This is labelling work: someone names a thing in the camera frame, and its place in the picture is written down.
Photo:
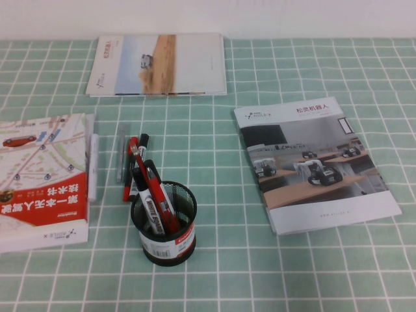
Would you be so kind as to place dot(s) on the black capped marker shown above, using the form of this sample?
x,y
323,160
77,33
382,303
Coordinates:
x,y
144,140

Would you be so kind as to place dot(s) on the grey pen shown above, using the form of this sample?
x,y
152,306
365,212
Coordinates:
x,y
122,152

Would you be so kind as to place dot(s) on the red pen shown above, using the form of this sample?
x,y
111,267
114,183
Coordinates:
x,y
126,191

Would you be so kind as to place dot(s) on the black mesh pen holder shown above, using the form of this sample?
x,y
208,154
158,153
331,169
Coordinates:
x,y
162,256

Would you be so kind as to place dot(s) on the white pen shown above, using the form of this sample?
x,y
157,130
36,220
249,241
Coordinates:
x,y
93,162

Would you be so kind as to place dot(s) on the black whiteboard marker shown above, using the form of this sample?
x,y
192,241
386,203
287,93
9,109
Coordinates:
x,y
152,211

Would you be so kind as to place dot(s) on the desert landscape brochure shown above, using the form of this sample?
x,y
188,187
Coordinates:
x,y
146,65

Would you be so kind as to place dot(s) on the green checked tablecloth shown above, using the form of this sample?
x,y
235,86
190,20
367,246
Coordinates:
x,y
227,276

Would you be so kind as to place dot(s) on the classroom robots brochure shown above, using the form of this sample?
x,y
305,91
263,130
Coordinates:
x,y
325,208

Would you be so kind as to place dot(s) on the red white map book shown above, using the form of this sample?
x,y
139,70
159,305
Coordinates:
x,y
39,201

